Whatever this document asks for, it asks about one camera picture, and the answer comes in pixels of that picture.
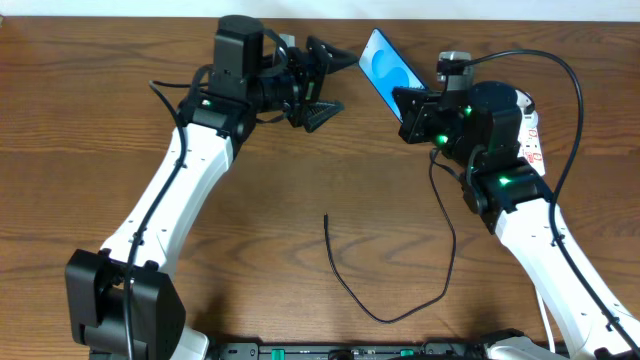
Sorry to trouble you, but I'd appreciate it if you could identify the white USB wall charger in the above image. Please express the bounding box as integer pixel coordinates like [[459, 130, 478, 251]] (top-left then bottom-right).
[[515, 88, 535, 115]]

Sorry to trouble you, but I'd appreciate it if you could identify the black camera cable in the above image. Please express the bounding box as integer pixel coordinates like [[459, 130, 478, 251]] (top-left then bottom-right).
[[436, 48, 640, 360], [122, 63, 216, 360]]

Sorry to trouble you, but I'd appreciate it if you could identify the left black camera cable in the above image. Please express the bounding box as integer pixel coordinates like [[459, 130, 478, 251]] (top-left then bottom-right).
[[122, 63, 216, 360]]

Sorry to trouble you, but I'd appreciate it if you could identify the white power strip cord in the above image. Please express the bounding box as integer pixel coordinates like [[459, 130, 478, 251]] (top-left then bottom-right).
[[534, 287, 558, 354]]

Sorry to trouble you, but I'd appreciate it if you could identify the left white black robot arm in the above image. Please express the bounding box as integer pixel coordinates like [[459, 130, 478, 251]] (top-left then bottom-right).
[[65, 15, 357, 360]]

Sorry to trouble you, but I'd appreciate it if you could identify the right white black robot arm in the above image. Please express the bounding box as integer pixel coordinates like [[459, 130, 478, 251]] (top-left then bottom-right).
[[392, 81, 639, 359]]

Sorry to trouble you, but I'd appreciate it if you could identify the blue screen Samsung smartphone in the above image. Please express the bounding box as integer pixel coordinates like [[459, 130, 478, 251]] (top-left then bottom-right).
[[358, 28, 428, 123]]

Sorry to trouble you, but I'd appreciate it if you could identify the white power strip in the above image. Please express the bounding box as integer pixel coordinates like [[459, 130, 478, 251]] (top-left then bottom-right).
[[518, 111, 546, 176]]

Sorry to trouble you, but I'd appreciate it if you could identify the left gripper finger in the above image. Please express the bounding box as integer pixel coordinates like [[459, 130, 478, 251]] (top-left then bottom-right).
[[302, 101, 345, 133], [306, 36, 359, 75]]

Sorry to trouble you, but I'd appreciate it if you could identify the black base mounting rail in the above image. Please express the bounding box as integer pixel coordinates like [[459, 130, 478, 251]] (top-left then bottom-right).
[[88, 340, 566, 360]]

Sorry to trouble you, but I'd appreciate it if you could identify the right black camera cable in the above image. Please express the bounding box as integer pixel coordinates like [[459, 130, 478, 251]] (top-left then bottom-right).
[[436, 48, 640, 360]]

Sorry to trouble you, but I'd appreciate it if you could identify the black USB charging cable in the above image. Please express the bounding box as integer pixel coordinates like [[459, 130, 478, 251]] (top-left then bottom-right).
[[323, 147, 459, 325]]

